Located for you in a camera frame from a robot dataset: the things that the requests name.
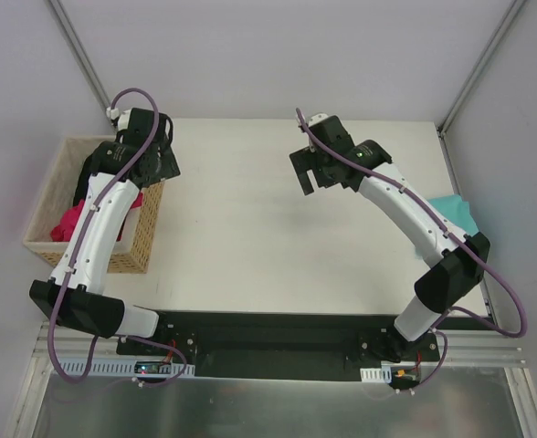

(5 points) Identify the pink t shirt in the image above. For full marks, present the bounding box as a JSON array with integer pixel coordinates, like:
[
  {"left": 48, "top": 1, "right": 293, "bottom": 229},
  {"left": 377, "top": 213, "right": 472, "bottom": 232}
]
[{"left": 50, "top": 193, "right": 143, "bottom": 242}]

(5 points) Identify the aluminium post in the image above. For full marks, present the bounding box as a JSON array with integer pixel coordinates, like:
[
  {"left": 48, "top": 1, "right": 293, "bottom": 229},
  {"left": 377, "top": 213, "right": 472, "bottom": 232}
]
[
  {"left": 45, "top": 0, "right": 111, "bottom": 110},
  {"left": 437, "top": 0, "right": 529, "bottom": 139}
]

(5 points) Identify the wicker laundry basket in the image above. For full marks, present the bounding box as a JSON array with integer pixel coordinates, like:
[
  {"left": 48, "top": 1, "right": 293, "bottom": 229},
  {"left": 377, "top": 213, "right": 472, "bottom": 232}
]
[{"left": 23, "top": 135, "right": 166, "bottom": 274}]

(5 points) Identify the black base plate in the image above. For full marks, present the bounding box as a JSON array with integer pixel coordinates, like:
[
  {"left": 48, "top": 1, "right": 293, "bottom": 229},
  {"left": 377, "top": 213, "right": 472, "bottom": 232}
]
[{"left": 116, "top": 311, "right": 439, "bottom": 381}]

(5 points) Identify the right white cable duct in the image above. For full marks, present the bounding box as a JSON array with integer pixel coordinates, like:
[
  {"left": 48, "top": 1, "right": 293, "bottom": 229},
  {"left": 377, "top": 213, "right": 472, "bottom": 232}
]
[{"left": 360, "top": 366, "right": 392, "bottom": 384}]

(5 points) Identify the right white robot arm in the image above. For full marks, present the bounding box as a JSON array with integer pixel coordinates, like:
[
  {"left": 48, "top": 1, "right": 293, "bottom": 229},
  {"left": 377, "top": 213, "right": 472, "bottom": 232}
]
[{"left": 290, "top": 113, "right": 490, "bottom": 360}]

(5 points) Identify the folded teal t shirt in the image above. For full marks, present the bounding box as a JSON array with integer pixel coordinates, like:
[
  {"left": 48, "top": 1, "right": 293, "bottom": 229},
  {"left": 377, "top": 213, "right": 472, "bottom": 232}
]
[{"left": 411, "top": 194, "right": 479, "bottom": 242}]

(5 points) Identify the aluminium rail frame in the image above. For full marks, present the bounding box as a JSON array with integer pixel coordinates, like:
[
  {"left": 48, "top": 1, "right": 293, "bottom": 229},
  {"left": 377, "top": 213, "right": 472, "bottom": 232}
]
[{"left": 5, "top": 330, "right": 537, "bottom": 437}]

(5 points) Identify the black t shirt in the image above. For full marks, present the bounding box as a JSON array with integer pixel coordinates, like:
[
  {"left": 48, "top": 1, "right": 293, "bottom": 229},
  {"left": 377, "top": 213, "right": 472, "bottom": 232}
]
[{"left": 72, "top": 155, "right": 92, "bottom": 207}]

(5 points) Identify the white cable duct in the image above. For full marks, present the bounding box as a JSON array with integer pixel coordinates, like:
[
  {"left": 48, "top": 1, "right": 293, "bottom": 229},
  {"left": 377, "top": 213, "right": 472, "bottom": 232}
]
[
  {"left": 360, "top": 366, "right": 392, "bottom": 384},
  {"left": 54, "top": 360, "right": 195, "bottom": 378}
]

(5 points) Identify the right rear aluminium post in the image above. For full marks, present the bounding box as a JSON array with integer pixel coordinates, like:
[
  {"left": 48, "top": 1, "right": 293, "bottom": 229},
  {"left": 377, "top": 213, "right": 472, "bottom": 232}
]
[{"left": 437, "top": 0, "right": 529, "bottom": 139}]

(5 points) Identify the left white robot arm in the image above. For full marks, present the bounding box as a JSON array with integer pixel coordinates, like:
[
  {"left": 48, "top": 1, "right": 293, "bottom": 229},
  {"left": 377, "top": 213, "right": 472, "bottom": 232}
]
[{"left": 29, "top": 108, "right": 180, "bottom": 355}]

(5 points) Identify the left white cable duct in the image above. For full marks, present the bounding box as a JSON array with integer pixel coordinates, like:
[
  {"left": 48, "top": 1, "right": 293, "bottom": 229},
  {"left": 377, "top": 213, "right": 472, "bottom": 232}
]
[{"left": 54, "top": 360, "right": 195, "bottom": 378}]

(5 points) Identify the left rear aluminium post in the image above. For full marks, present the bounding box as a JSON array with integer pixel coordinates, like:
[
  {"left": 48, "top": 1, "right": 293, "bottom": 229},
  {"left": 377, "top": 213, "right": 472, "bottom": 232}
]
[{"left": 45, "top": 0, "right": 111, "bottom": 110}]

